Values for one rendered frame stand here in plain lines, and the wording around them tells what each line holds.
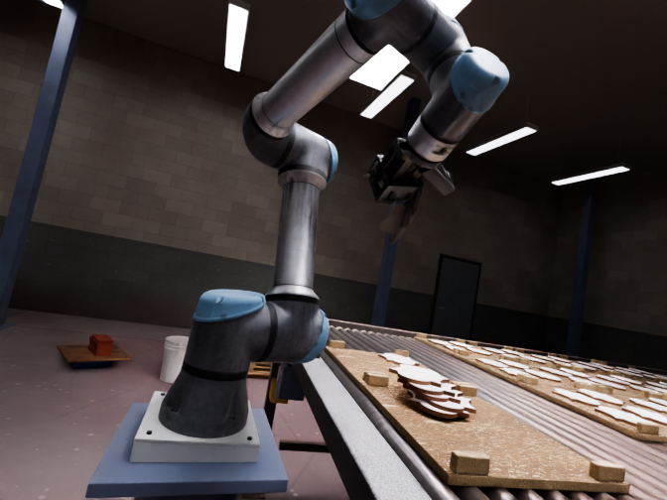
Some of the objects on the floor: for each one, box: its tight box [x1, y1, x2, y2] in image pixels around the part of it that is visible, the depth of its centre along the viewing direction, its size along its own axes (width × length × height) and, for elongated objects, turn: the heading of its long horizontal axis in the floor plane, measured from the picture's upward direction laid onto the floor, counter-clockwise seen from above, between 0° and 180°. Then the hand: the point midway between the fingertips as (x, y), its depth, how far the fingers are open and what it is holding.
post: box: [370, 97, 421, 327], centre depth 562 cm, size 34×34×440 cm
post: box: [0, 0, 88, 330], centre depth 408 cm, size 34×34×440 cm
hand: (382, 214), depth 75 cm, fingers open, 14 cm apart
